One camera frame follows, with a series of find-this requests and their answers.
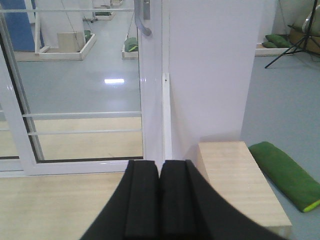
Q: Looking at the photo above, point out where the fixed glass door panel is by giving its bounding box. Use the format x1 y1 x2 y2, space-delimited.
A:
0 38 35 176

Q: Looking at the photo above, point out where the green sandbag far right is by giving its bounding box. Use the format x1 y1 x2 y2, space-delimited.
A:
262 34 292 49

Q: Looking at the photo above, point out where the light wooden box block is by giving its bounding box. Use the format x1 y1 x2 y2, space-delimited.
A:
196 141 292 238

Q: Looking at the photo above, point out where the white wooden brace strip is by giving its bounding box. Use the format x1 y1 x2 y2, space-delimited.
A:
162 72 172 161

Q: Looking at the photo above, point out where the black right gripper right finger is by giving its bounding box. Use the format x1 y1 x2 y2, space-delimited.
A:
160 160 282 240

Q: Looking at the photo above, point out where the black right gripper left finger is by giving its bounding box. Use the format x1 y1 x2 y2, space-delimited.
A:
81 160 159 240

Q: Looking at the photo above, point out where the white framed sliding glass door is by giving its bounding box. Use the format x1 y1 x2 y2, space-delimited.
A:
0 0 162 175

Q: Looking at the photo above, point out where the green sandbag with yellow edge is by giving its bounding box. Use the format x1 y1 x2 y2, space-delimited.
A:
248 141 320 213

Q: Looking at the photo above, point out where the green sandbag behind door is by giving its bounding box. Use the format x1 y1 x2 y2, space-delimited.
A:
124 37 139 53

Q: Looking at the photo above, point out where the grey metal door handle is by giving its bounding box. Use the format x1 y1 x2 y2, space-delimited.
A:
133 0 152 37

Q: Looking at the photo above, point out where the silver door lock plate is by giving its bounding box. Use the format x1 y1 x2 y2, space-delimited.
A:
143 0 151 20

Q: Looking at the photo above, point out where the white wall panel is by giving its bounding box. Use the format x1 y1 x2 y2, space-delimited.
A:
167 0 264 160

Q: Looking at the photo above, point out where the white framed wooden platform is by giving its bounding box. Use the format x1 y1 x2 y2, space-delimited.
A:
34 30 97 61

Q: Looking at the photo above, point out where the black tripod stand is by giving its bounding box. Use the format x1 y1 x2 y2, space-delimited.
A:
264 0 320 69

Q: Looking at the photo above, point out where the blue panel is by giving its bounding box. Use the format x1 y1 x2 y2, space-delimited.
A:
0 0 35 52

